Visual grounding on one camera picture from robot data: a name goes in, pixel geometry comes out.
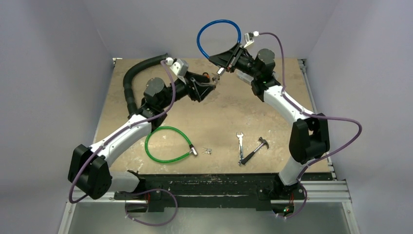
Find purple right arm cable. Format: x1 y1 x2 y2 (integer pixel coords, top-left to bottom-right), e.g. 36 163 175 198
258 32 363 220

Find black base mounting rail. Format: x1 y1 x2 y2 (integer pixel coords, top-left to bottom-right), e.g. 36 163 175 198
114 173 307 213

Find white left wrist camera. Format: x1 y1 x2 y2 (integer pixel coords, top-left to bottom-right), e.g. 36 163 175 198
166 57 189 78

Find clear plastic screw box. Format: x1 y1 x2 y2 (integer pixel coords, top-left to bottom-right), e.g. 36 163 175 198
237 71 254 85

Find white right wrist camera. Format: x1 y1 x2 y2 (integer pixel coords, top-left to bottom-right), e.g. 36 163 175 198
243 31 260 49

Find small black handle hammer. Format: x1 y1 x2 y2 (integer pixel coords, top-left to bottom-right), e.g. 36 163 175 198
240 137 269 165

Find silver green lock keys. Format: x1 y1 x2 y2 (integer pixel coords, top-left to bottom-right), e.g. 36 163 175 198
202 148 212 155

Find aluminium frame rail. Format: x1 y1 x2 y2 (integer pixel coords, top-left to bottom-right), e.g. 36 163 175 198
58 181 360 234

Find silver blue lock keys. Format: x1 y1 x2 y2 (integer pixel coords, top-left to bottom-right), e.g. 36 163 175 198
212 74 221 85

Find green cable lock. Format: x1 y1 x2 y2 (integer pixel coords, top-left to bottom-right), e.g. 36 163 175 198
144 126 199 164

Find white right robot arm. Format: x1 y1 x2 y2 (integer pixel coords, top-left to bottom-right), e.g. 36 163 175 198
208 43 330 198

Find black corrugated hose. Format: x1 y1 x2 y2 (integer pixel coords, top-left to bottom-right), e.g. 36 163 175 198
123 53 170 117

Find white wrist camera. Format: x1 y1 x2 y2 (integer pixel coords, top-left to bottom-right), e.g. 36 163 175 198
166 57 189 78
243 31 260 49

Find silver open-end wrench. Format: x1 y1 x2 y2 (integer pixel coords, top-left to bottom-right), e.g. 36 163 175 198
236 132 244 166

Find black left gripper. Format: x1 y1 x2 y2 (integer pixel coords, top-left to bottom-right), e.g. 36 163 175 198
159 71 215 110

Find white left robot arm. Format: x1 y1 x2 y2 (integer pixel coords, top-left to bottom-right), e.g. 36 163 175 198
68 71 215 203

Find blue cable lock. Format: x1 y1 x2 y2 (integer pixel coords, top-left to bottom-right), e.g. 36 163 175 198
196 19 241 76

